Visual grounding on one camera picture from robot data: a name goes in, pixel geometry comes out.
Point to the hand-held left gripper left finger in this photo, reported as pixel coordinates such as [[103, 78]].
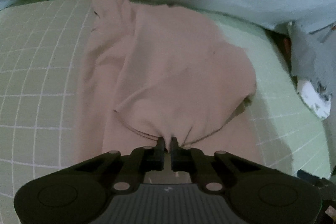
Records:
[[159, 154]]

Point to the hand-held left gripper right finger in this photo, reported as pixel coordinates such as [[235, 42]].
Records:
[[175, 154]]

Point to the cream long-sleeve shirt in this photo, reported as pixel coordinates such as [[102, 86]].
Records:
[[170, 69]]

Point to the grey and white cloth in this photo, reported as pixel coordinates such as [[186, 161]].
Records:
[[308, 64]]

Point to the green grid cutting mat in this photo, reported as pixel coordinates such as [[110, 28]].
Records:
[[36, 82]]

